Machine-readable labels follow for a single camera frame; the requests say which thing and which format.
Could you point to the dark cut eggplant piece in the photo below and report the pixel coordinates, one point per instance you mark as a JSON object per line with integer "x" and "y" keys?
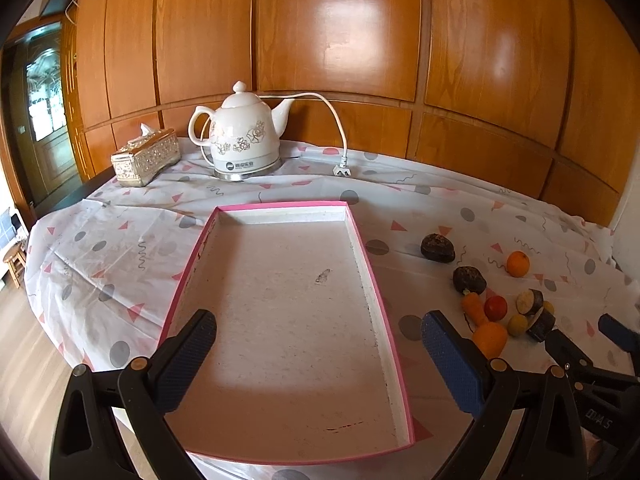
{"x": 529, "y": 302}

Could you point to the yellow round fruit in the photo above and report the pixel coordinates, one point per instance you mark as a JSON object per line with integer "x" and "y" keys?
{"x": 517, "y": 325}
{"x": 548, "y": 306}

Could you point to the white ceramic electric kettle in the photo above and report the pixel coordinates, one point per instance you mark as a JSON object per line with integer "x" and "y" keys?
{"x": 243, "y": 135}

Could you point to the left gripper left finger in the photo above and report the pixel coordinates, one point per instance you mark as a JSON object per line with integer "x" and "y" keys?
{"x": 177, "y": 361}

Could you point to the red tomato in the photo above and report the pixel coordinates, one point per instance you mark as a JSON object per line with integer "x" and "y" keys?
{"x": 495, "y": 308}

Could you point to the small wooden stool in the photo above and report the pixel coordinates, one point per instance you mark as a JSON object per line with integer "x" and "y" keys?
{"x": 15, "y": 259}

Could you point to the wooden glass door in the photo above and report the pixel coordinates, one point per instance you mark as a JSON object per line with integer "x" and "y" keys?
{"x": 32, "y": 92}

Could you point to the dark brown wrinkled fruit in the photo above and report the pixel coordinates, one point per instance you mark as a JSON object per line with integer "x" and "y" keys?
{"x": 438, "y": 248}

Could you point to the white patterned tablecloth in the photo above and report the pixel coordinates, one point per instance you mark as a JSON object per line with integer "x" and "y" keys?
{"x": 101, "y": 275}

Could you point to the ornate silver tissue box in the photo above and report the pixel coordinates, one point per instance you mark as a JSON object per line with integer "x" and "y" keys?
{"x": 141, "y": 159}

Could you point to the small orange carrot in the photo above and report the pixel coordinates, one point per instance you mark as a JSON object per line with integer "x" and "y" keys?
{"x": 473, "y": 307}

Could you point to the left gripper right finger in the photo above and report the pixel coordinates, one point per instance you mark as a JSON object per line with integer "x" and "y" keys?
{"x": 463, "y": 368}

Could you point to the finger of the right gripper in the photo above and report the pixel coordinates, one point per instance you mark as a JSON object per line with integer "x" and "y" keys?
{"x": 565, "y": 353}
{"x": 623, "y": 337}

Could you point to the pink shallow cardboard tray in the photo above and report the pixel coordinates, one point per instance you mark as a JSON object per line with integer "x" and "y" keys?
{"x": 304, "y": 369}

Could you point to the orange with stem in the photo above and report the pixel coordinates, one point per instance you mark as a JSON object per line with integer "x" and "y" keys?
{"x": 517, "y": 264}

